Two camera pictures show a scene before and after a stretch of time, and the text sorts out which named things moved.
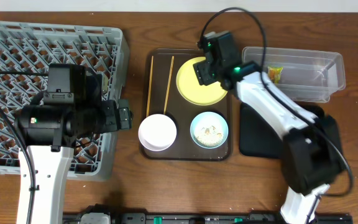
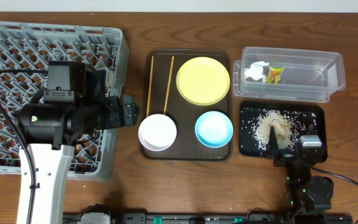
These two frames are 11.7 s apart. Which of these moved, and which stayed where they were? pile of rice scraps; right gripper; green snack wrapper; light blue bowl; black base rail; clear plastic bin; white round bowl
Moved: light blue bowl; pile of rice scraps; right gripper
Stayed: clear plastic bin; green snack wrapper; white round bowl; black base rail
